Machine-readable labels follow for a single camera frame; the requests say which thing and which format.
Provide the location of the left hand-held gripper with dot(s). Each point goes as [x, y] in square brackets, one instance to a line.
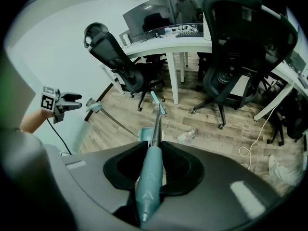
[48, 102]

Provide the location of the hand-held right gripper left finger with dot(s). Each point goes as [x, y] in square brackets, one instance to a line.
[125, 170]

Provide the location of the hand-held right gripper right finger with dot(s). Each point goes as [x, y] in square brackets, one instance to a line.
[185, 174]

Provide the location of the teal broom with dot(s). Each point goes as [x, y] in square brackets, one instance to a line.
[150, 177]

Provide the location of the plastic wrapper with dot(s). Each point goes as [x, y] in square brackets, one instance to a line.
[187, 136]

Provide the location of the person's left forearm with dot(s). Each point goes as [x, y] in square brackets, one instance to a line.
[33, 121]

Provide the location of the black headrest office chair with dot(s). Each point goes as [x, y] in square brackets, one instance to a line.
[115, 56]

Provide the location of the small white cup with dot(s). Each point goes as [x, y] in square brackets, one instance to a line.
[126, 39]

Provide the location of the white office desk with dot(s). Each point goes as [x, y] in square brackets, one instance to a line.
[286, 74]
[156, 44]

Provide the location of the black mesh office chair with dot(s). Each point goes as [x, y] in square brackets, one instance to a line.
[240, 56]

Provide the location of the black keyboard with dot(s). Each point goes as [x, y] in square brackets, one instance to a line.
[190, 34]

